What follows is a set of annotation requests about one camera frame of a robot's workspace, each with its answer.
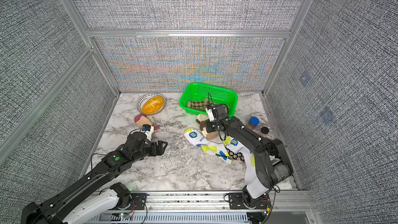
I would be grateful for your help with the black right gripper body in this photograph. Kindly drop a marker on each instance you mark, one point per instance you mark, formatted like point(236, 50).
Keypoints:
point(213, 125)

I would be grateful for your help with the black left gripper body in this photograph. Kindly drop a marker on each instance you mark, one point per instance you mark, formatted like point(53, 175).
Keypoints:
point(139, 156)

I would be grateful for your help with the cream brown block sock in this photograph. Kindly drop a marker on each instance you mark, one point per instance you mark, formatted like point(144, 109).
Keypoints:
point(201, 120)

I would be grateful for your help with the brown argyle sock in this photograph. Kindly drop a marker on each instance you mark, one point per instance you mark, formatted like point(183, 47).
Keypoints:
point(198, 105)

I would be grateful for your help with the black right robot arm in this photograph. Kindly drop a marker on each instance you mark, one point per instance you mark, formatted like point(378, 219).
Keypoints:
point(272, 164)

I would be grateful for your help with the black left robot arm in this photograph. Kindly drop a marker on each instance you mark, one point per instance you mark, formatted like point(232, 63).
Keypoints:
point(56, 209)

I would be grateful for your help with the pink tan striped sock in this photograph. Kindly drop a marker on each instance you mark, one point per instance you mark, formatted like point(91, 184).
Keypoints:
point(141, 120)

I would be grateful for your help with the jar with blue lid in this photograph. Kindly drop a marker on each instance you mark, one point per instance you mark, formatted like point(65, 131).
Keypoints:
point(253, 123)

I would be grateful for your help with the green plastic basket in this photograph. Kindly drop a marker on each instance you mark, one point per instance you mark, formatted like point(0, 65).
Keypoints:
point(201, 92)

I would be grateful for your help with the white sock yellow dots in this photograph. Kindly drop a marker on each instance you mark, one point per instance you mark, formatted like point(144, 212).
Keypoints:
point(196, 138)
point(236, 146)

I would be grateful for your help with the patterned bowl with orange food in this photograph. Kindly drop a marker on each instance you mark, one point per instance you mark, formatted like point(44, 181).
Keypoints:
point(151, 104)

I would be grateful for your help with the dark floral sock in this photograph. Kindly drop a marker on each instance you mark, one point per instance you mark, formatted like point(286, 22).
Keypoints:
point(236, 156)

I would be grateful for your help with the jar with black lid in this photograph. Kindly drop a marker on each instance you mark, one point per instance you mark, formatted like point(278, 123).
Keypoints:
point(264, 131)

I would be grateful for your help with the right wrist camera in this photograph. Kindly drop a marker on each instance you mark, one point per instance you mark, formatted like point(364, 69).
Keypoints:
point(209, 111)

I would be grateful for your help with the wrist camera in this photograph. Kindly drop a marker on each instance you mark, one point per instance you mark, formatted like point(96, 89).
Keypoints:
point(148, 131)
point(209, 111)

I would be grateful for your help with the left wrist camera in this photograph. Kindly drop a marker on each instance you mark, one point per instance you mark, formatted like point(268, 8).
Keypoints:
point(148, 131)

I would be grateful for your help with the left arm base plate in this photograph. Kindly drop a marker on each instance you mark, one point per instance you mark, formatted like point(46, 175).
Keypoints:
point(136, 201)

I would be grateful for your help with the aluminium front rail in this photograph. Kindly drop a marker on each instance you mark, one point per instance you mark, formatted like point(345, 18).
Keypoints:
point(218, 201)

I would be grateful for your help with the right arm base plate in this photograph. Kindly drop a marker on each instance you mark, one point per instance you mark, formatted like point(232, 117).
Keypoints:
point(237, 201)

